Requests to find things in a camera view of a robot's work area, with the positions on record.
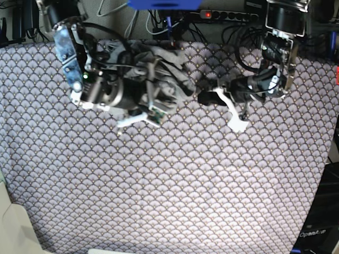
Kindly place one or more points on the red clamp at table right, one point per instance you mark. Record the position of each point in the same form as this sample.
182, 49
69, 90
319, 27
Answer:
337, 75

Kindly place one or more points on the white camera bracket image left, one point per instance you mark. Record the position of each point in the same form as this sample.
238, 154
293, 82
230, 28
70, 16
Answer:
154, 111

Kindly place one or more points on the fan-patterned table cloth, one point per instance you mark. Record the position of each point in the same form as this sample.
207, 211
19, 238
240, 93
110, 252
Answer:
191, 186

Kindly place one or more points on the blue vertical post centre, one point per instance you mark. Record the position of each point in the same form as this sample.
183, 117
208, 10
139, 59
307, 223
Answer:
169, 27

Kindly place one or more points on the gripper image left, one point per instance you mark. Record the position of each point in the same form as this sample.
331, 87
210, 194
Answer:
130, 93

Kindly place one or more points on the blue post right edge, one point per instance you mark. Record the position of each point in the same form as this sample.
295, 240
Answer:
331, 45

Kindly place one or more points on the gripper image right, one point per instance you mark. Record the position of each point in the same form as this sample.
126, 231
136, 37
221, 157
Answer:
237, 91

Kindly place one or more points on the black power adapter left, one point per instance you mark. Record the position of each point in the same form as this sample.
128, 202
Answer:
25, 20

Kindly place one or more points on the light grey T-shirt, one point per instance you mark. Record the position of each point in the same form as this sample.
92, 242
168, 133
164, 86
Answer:
171, 77

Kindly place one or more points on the black OpenArm computer box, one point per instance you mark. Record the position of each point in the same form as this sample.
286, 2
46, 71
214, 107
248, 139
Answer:
319, 233

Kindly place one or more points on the black power strip red switch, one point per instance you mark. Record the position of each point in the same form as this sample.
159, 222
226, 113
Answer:
228, 16

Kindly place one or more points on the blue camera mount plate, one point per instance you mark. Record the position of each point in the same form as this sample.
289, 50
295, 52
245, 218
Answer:
165, 4

